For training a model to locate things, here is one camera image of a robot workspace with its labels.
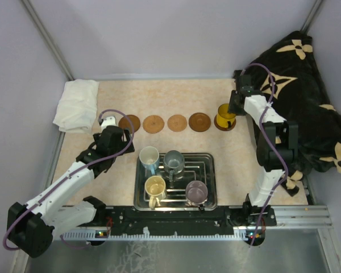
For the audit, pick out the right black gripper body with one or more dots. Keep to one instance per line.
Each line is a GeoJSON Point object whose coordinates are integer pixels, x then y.
{"type": "Point", "coordinates": [233, 108]}

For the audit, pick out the brown wooden coaster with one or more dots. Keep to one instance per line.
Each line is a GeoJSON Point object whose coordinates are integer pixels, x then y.
{"type": "Point", "coordinates": [230, 126]}
{"type": "Point", "coordinates": [153, 124]}
{"type": "Point", "coordinates": [199, 122]}
{"type": "Point", "coordinates": [132, 122]}

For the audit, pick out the yellow glass mug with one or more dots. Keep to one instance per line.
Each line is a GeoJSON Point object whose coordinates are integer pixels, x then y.
{"type": "Point", "coordinates": [224, 118]}

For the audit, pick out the white and blue mug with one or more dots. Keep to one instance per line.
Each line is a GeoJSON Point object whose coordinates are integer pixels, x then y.
{"type": "Point", "coordinates": [150, 159]}

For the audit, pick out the woven rattan coaster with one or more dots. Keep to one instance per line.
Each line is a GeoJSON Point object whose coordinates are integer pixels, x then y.
{"type": "Point", "coordinates": [177, 123]}

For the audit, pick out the grey metal mug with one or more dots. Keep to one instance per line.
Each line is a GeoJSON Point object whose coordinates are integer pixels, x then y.
{"type": "Point", "coordinates": [174, 163]}

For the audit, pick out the purple mug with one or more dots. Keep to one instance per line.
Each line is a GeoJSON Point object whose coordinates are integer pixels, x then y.
{"type": "Point", "coordinates": [196, 193]}

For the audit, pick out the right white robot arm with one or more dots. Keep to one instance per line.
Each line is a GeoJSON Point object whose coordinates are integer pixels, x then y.
{"type": "Point", "coordinates": [276, 145]}

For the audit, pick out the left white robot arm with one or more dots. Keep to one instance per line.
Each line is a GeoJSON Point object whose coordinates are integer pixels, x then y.
{"type": "Point", "coordinates": [33, 226]}

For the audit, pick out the white folded cloth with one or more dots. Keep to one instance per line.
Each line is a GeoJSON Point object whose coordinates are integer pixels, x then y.
{"type": "Point", "coordinates": [77, 107]}

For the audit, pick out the black floral blanket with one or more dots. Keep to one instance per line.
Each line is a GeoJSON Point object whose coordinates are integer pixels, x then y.
{"type": "Point", "coordinates": [288, 74]}

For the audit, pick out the cream mug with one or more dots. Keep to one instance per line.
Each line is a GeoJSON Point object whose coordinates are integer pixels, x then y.
{"type": "Point", "coordinates": [155, 187]}

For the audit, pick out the metal tray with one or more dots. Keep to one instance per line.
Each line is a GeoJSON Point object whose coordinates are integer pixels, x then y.
{"type": "Point", "coordinates": [198, 166]}

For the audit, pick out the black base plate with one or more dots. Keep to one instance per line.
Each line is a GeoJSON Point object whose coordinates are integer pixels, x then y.
{"type": "Point", "coordinates": [229, 215]}

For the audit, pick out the aluminium frame rail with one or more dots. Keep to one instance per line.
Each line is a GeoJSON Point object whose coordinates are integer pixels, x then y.
{"type": "Point", "coordinates": [287, 217]}

